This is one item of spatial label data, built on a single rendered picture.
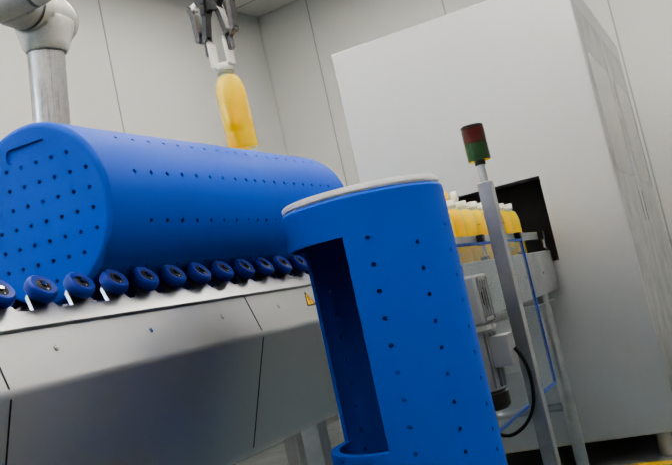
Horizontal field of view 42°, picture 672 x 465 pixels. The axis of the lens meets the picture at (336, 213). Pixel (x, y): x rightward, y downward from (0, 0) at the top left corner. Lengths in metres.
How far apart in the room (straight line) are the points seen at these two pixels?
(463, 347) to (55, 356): 0.62
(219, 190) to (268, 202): 0.17
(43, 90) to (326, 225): 1.30
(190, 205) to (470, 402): 0.56
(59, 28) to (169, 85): 3.89
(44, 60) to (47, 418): 1.51
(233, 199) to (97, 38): 4.50
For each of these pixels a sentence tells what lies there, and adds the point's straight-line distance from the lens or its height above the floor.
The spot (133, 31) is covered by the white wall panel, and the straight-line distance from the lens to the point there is 6.33.
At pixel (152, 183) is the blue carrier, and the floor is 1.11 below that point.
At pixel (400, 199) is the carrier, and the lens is 1.38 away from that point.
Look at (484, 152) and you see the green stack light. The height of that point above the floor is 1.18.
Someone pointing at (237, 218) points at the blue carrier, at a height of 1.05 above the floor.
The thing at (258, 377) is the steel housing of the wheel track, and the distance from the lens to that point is 1.61.
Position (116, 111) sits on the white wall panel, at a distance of 5.93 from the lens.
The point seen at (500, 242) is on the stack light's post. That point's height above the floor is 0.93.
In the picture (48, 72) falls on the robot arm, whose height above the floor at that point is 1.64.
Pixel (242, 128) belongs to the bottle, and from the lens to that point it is 2.07.
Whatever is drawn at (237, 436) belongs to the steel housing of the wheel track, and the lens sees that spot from 1.58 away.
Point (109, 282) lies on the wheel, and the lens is 1.33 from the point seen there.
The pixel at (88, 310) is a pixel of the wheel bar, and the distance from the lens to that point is 1.28.
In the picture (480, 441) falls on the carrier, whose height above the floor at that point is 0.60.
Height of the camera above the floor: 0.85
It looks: 6 degrees up
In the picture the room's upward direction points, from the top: 12 degrees counter-clockwise
